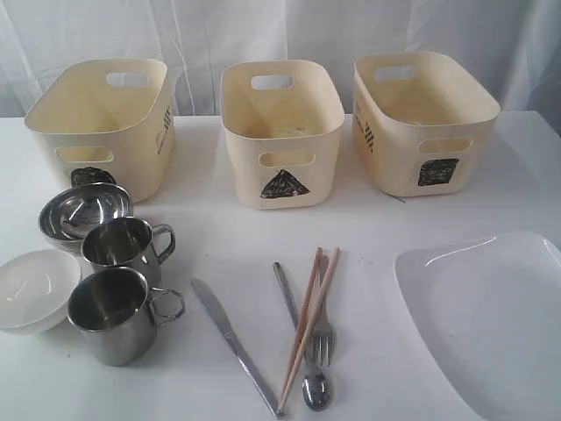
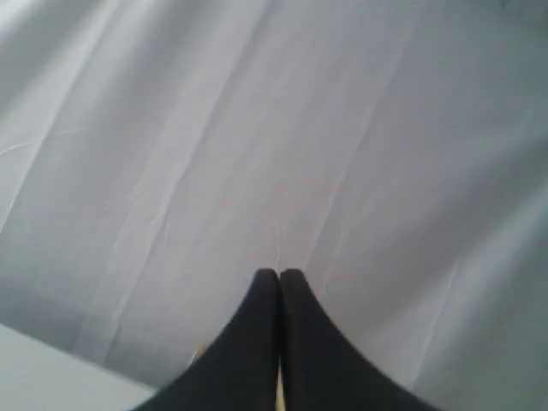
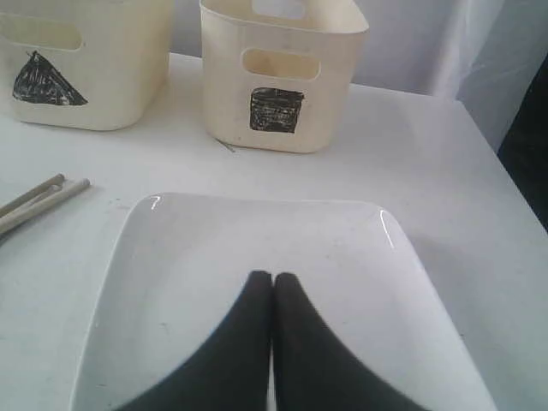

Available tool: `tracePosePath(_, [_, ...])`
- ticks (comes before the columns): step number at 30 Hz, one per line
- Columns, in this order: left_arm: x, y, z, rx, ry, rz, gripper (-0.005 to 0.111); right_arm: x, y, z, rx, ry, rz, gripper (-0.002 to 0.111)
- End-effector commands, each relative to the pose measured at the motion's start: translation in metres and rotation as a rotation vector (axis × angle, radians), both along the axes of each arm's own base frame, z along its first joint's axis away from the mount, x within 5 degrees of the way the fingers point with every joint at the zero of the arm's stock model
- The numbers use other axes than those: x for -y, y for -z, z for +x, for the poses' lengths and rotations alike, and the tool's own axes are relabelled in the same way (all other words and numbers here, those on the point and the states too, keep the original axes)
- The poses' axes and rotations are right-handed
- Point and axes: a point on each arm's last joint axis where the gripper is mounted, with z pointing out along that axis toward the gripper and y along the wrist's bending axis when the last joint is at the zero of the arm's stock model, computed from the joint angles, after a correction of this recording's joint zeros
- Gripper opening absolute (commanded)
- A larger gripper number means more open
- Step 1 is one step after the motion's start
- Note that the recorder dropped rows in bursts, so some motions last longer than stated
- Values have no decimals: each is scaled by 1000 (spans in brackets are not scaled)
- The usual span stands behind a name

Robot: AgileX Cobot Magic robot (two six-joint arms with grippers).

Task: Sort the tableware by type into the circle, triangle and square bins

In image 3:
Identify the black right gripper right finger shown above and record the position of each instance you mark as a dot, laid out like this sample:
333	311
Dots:
313	369

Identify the white square ceramic plate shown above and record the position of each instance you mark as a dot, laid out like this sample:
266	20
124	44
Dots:
182	259

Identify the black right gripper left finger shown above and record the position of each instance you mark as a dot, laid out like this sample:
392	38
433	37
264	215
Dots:
231	368

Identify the cream bin with triangle mark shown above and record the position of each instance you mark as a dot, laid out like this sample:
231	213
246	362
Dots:
93	65

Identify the cream bin with square mark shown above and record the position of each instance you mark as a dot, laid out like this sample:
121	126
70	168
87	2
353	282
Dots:
278	83

